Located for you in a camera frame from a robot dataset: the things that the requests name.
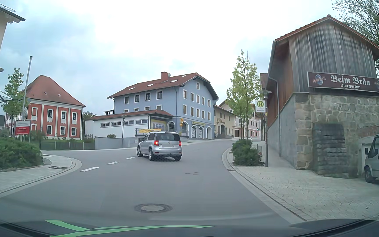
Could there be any pink building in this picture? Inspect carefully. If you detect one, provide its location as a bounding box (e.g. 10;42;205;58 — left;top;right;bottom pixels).
218;99;262;139

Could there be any large tree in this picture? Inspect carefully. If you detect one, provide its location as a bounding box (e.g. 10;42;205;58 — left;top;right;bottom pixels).
333;0;379;83

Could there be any red and white sign board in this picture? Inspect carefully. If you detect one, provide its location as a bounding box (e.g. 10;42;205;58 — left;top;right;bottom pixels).
14;119;32;142

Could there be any grey paved pavement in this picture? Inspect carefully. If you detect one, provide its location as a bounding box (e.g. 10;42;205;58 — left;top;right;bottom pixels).
0;154;82;202

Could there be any small young tree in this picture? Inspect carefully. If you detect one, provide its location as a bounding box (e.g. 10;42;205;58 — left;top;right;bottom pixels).
1;67;29;137

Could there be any slender green tree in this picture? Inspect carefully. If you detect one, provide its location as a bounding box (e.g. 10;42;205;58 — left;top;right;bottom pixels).
225;50;262;141

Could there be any green hedge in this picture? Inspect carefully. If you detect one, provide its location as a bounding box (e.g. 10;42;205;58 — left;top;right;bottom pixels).
0;136;44;171

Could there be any grey asphalt road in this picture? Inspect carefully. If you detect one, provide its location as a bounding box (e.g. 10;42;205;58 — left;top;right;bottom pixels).
0;138;305;228

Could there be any red and white building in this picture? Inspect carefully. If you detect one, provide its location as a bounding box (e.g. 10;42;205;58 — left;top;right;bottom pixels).
5;75;86;140

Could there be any cobbled pavement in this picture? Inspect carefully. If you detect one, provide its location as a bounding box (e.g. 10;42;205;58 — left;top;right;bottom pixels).
222;141;379;224

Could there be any stone and wood barn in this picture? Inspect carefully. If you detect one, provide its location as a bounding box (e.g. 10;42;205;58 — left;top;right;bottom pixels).
264;14;379;179

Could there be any bus stop sign on post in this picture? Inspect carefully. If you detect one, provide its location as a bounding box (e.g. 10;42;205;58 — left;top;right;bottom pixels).
255;90;273;168

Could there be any green metal fence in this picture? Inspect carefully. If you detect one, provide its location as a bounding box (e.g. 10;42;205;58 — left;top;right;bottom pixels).
31;140;95;151

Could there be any low green bush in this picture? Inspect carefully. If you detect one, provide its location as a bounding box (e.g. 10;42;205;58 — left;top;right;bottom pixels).
231;138;264;167

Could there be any blue building with red roof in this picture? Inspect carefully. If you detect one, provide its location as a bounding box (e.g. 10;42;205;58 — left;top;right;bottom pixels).
85;71;219;140

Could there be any grey low wall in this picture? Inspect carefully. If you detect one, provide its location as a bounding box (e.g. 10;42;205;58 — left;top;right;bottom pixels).
94;136;139;150

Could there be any silver car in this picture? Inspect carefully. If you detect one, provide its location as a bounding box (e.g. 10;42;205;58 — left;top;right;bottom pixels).
136;131;183;161

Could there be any grey flagpole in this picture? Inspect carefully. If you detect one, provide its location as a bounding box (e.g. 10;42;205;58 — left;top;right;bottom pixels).
20;56;33;120

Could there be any yellow building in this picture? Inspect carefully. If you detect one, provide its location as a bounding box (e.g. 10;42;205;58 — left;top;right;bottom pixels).
213;105;238;139

